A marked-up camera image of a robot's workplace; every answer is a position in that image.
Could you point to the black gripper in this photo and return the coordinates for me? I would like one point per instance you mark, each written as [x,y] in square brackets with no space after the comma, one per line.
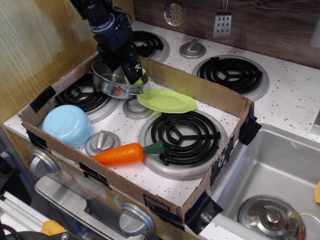
[113,32]

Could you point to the small steel pan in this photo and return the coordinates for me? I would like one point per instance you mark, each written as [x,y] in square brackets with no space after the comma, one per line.
[113,83]

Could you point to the green toy broccoli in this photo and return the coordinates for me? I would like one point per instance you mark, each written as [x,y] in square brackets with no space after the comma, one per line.
[138,82]

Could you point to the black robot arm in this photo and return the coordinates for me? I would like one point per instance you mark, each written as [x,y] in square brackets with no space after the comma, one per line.
[86,9]

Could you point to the back left black burner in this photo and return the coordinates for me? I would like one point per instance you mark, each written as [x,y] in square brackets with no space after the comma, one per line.
[150,45]

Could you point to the black burner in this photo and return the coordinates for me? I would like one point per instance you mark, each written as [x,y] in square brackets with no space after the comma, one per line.
[150,45]
[237,73]
[86,96]
[192,141]

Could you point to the brown cardboard fence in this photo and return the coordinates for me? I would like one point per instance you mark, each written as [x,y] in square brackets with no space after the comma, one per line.
[180,209]

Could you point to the silver stovetop knob centre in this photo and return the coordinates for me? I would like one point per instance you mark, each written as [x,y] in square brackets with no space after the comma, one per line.
[133,109]

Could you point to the silver stovetop knob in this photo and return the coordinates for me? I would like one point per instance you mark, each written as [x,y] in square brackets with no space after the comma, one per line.
[133,109]
[192,50]
[101,142]

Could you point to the front left black burner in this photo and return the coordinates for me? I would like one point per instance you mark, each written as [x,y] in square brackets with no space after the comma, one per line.
[86,96]

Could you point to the light green plastic plate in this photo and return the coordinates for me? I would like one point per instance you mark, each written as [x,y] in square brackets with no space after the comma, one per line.
[167,101]

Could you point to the hanging steel strainer spoon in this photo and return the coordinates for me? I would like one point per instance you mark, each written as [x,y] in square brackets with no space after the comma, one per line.
[174,13]

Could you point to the silver stovetop knob back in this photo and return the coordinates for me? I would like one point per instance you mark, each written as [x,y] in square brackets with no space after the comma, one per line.
[192,50]

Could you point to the silver stovetop knob front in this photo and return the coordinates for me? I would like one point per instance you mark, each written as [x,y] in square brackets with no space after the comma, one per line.
[101,142]

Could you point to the light blue upturned bowl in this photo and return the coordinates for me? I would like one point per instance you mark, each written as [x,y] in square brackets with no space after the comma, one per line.
[69,124]

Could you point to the orange toy carrot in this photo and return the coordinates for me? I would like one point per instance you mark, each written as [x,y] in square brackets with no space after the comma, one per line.
[128,154]

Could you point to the hanging steel slotted spatula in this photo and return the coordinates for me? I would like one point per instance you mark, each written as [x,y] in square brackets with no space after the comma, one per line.
[222,22]

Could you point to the front right black burner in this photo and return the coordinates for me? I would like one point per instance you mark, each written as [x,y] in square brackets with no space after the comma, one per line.
[192,141]

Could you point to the back right black burner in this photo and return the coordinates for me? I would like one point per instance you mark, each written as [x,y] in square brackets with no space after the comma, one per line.
[237,73]

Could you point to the left silver oven knob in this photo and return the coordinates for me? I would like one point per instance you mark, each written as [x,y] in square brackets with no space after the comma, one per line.
[42,165]

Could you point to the silver oven knob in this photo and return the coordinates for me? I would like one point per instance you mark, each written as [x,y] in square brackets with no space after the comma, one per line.
[42,165]
[134,221]

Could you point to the right silver oven knob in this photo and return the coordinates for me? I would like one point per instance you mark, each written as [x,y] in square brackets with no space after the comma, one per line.
[134,221]

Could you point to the orange object bottom left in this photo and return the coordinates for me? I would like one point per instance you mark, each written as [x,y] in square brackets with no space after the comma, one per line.
[51,228]

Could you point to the stainless steel sink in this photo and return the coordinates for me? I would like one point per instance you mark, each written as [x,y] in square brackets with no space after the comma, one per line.
[276,163]

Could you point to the steel pot lid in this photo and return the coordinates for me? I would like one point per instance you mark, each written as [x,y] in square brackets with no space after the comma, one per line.
[272,217]

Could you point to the orange object in sink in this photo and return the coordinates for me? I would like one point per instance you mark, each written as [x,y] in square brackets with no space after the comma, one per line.
[317,193]

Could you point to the silver oven door handle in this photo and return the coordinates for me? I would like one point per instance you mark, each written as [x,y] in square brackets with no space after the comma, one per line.
[99,220]

